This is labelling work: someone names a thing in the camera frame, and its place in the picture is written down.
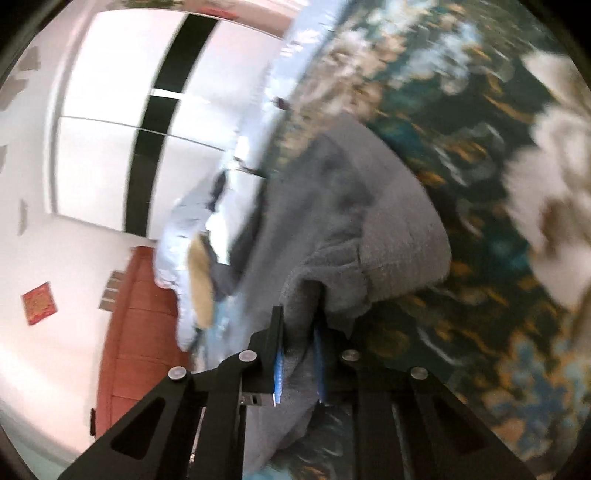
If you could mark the brown wooden headboard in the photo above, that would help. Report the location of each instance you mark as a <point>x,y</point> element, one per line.
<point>138,332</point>

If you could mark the grey wall switch panel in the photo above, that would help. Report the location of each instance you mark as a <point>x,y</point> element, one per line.
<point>111,290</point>

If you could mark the dark grey pants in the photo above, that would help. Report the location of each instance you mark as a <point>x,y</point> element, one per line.
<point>226,277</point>

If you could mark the red square wall decoration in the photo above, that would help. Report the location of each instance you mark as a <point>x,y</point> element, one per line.
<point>39,304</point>

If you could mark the grey sweatshirt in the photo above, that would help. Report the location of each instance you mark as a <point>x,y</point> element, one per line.
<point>369,207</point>

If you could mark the light blue floral duvet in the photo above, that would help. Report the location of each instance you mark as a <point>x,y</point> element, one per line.
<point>180,230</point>

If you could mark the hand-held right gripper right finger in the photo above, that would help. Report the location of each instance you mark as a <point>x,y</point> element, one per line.
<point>320,364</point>

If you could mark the yellow knitted blanket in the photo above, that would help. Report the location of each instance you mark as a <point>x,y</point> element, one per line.
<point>201,277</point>

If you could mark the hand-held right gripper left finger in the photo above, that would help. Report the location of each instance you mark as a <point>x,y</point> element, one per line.
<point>277,369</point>

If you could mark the white wardrobe with black stripe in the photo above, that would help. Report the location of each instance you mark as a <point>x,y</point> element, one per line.
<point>101,138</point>

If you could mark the black wall socket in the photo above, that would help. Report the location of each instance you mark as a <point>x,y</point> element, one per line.
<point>93,422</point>

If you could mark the teal floral bed blanket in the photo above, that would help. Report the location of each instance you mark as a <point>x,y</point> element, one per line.
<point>461,138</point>

